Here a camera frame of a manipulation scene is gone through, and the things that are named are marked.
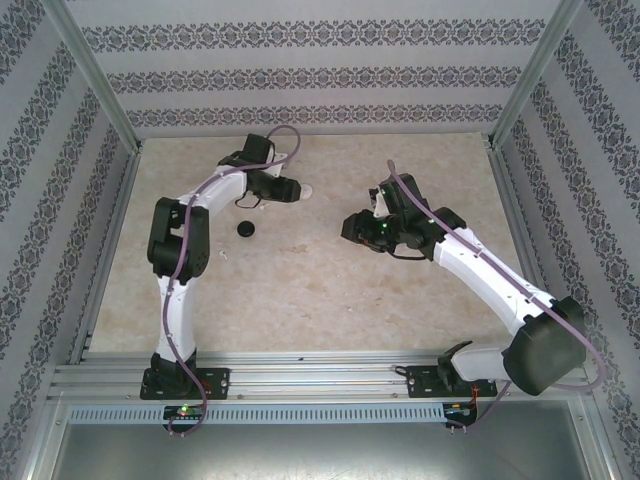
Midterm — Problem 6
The aluminium side rail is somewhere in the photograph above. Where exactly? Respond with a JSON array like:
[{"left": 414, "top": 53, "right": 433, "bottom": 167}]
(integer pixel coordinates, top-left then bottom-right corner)
[
  {"left": 69, "top": 142, "right": 146, "bottom": 364},
  {"left": 487, "top": 142, "right": 569, "bottom": 361}
]

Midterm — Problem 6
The grey sheet metal panel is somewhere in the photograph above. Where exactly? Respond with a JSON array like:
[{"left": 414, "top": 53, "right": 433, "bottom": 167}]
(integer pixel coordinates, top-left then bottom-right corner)
[{"left": 49, "top": 422, "right": 596, "bottom": 480}]

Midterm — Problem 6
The aluminium corner post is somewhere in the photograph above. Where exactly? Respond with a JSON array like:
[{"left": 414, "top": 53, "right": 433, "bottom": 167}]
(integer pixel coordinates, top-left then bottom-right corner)
[
  {"left": 491, "top": 0, "right": 585, "bottom": 150},
  {"left": 38, "top": 0, "right": 145, "bottom": 154}
]

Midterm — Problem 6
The slotted grey cable duct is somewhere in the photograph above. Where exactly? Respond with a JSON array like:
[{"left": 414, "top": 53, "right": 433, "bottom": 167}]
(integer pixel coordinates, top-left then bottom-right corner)
[{"left": 69, "top": 402, "right": 481, "bottom": 423}]

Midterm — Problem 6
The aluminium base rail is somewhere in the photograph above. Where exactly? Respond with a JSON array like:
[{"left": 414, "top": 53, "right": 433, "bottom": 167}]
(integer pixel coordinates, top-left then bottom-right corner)
[{"left": 49, "top": 349, "right": 591, "bottom": 402}]

